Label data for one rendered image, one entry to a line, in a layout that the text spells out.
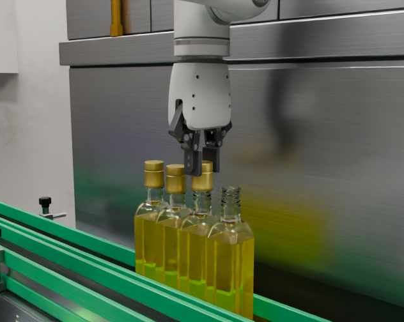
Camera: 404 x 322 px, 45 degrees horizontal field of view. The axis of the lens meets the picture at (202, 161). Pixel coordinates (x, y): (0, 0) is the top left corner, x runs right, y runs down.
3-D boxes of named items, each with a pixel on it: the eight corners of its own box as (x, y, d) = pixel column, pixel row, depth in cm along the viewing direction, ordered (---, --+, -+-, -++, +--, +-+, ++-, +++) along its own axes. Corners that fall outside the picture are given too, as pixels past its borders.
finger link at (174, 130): (191, 86, 74) (204, 116, 77) (160, 115, 70) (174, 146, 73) (197, 86, 74) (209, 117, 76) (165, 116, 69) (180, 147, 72)
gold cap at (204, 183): (218, 188, 78) (218, 161, 77) (202, 192, 75) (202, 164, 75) (201, 185, 80) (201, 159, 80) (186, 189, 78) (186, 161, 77)
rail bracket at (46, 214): (70, 245, 128) (68, 195, 126) (46, 252, 123) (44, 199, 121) (62, 241, 131) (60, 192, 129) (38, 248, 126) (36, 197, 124)
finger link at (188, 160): (186, 131, 76) (186, 174, 77) (172, 133, 74) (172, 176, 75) (202, 132, 74) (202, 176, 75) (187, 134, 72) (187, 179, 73)
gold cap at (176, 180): (191, 191, 82) (191, 165, 81) (176, 195, 79) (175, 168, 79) (176, 188, 84) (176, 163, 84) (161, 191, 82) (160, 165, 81)
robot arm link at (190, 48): (201, 43, 80) (201, 61, 81) (162, 39, 74) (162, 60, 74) (243, 40, 75) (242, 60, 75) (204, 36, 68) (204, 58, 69)
